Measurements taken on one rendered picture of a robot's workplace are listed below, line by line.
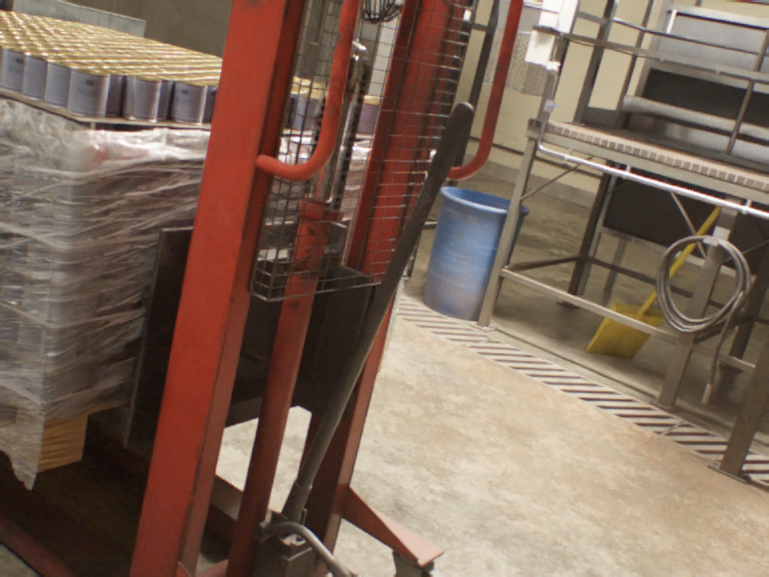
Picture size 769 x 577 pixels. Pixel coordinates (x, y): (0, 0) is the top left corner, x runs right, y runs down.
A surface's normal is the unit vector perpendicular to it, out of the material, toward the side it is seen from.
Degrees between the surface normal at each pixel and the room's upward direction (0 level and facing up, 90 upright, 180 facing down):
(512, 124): 90
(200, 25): 90
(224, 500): 0
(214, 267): 90
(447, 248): 92
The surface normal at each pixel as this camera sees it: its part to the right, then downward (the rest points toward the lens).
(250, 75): -0.59, 0.09
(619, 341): 0.04, 0.73
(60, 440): 0.79, 0.30
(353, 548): 0.22, -0.94
